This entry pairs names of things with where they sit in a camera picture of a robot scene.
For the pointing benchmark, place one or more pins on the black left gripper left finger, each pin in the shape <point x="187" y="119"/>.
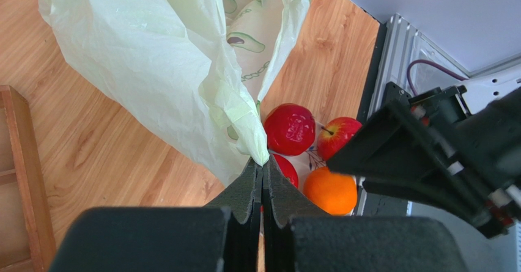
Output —
<point x="220" y="236"/>

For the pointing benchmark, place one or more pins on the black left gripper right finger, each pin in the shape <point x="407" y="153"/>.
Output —
<point x="301" y="237"/>

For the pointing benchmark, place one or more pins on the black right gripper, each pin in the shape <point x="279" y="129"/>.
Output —
<point x="437" y="138"/>

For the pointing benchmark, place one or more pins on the orange fake orange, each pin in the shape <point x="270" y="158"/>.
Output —
<point x="334" y="193"/>

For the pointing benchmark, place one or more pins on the red fake tomato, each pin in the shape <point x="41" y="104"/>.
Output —
<point x="287" y="169"/>

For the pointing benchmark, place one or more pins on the red fake apple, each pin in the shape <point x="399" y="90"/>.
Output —
<point x="335" y="135"/>

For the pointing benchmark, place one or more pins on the red fake pomegranate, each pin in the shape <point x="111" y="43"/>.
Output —
<point x="290" y="129"/>

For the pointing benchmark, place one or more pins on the light green plastic bag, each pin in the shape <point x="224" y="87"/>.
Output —
<point x="193" y="72"/>

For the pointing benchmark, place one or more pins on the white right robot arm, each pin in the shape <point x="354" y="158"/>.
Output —
<point x="488" y="92"/>

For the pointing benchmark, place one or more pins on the beige and blue plate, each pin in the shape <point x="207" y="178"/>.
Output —
<point x="309" y="160"/>

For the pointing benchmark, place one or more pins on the brown wooden divided tray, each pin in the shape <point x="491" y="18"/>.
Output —
<point x="27" y="236"/>

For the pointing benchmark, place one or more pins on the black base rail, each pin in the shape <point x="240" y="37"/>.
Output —
<point x="398" y="44"/>

